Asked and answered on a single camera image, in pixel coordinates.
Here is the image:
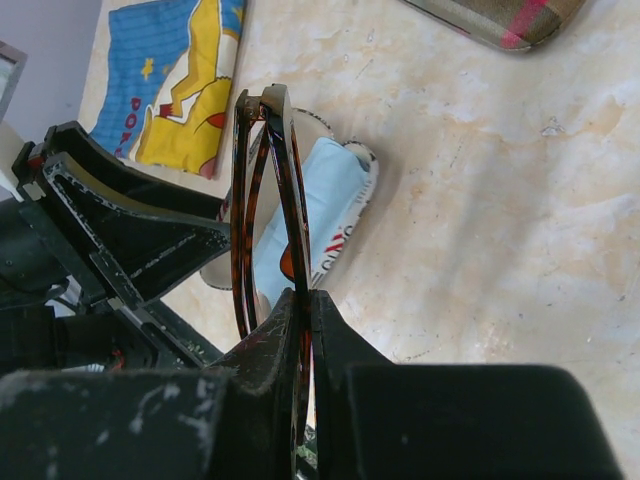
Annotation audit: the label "brown tortoise sunglasses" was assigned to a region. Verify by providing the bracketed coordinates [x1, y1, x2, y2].
[230, 83, 311, 446]

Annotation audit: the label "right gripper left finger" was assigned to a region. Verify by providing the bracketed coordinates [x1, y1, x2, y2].
[1, 292, 296, 479]

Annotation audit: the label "plaid glasses case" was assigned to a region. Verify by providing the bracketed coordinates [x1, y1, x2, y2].
[408, 0, 585, 53]

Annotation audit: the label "blue yellow cartoon pouch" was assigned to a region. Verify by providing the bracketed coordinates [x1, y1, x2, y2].
[91, 0, 246, 179]

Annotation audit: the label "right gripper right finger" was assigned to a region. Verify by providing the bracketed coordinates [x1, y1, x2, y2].
[311, 291, 622, 479]

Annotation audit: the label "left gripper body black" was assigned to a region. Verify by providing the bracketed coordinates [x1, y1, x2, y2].
[1, 199, 150, 373]

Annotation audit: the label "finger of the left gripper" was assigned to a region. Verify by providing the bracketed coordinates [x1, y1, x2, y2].
[44, 121, 223, 216]
[17, 152, 231, 305]

